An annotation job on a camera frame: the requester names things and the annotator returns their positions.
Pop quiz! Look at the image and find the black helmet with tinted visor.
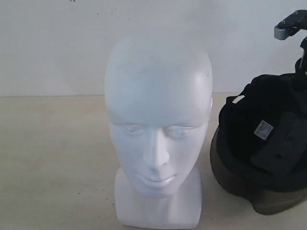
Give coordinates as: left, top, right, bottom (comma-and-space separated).
210, 73, 307, 215

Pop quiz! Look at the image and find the white mannequin head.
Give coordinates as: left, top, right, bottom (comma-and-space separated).
105, 34, 213, 230

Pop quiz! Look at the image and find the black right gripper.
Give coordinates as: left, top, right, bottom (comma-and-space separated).
295, 37, 307, 75

